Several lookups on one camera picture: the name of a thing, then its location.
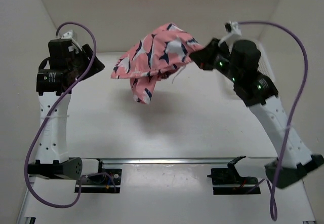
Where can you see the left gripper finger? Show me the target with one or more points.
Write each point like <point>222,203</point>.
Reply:
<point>96,67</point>
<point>87,52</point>

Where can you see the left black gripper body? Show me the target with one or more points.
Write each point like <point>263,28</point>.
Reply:
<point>79,64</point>

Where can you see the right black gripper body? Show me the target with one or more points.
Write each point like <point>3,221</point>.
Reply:
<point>221,65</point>

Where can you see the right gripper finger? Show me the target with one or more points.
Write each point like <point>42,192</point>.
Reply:
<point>206,65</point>
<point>205,54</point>

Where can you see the pink shark print shorts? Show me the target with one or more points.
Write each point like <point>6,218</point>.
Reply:
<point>154,58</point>

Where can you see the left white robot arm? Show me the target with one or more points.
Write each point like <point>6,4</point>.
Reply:
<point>67,62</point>

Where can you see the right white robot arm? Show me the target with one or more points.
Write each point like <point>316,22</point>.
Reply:
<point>259,94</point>

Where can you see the white plastic basket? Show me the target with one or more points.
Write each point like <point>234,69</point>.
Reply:
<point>264,64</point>

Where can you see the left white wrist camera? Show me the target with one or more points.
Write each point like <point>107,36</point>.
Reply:
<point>69,35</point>

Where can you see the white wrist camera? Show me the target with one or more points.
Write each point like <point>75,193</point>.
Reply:
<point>233,34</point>
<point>69,35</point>

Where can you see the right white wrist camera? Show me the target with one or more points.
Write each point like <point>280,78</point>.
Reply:
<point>233,34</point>

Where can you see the aluminium frame rail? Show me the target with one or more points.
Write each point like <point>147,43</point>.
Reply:
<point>164,161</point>

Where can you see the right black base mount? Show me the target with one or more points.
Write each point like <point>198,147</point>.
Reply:
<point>227,181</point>

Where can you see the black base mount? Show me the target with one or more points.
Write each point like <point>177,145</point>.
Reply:
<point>227,181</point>
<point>107,182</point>

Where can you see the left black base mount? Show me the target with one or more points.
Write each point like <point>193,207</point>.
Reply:
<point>107,182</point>

